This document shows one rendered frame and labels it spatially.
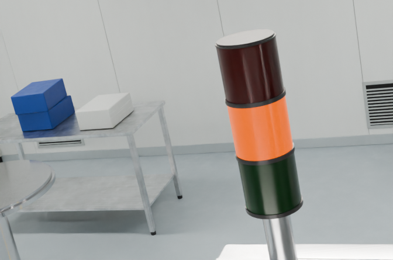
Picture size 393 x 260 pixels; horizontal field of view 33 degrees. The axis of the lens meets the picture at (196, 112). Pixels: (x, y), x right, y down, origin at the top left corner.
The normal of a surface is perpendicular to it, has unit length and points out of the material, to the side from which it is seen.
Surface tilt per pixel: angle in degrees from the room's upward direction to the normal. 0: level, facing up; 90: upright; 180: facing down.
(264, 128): 90
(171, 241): 0
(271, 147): 90
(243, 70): 90
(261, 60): 90
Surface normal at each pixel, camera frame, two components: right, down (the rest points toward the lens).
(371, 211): -0.19, -0.93
